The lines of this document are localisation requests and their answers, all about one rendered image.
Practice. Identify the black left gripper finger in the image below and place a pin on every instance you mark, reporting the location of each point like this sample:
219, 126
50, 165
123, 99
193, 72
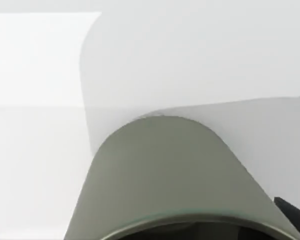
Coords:
293, 212

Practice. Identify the grey-green cup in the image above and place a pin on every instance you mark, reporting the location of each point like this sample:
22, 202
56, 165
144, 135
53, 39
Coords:
165, 170

